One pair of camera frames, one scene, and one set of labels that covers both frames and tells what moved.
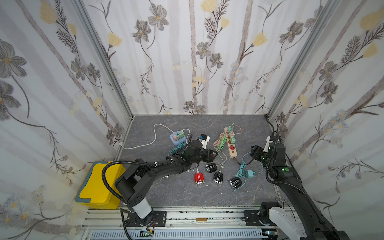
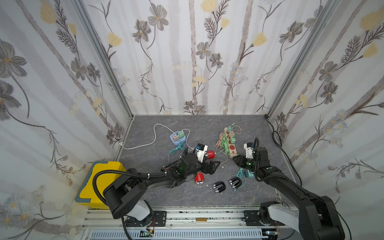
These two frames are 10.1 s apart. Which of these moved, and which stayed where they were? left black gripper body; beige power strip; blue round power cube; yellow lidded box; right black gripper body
Moved: left black gripper body; right black gripper body
Stayed: beige power strip; yellow lidded box; blue round power cube
